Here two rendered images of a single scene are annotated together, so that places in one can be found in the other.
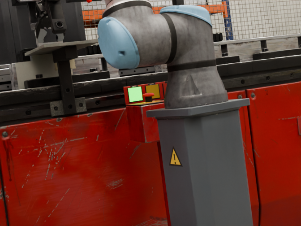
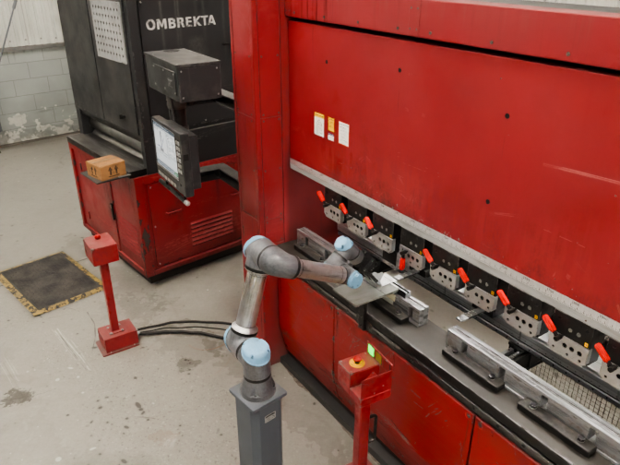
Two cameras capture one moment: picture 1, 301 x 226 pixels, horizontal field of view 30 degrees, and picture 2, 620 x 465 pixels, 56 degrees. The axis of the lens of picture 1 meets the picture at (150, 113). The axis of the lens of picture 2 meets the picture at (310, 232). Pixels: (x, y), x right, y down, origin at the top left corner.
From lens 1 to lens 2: 293 cm
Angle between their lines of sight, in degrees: 81
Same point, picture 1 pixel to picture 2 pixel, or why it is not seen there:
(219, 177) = (241, 425)
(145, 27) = (230, 342)
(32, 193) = (343, 350)
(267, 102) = (490, 441)
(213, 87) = (244, 390)
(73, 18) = not seen: hidden behind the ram
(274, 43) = (557, 409)
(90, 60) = (403, 304)
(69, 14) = not seen: hidden behind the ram
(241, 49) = (518, 385)
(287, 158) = not seen: outside the picture
